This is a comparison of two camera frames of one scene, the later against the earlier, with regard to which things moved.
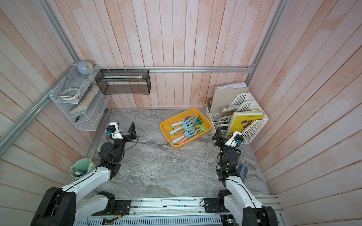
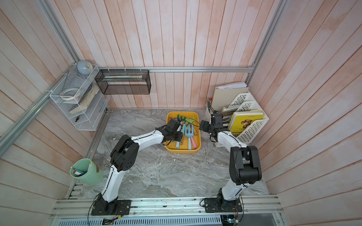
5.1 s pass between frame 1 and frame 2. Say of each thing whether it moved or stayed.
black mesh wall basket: stayed
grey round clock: stayed
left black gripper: moved
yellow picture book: stayed
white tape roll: stayed
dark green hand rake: moved
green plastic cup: stayed
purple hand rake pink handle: moved
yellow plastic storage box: moved
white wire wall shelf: stayed
